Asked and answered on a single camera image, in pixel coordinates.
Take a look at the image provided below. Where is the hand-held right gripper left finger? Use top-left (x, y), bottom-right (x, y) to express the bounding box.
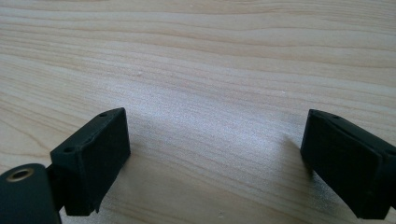
top-left (49, 106), bottom-right (132, 217)

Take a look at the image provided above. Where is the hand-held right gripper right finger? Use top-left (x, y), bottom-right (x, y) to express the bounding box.
top-left (300, 108), bottom-right (396, 220)

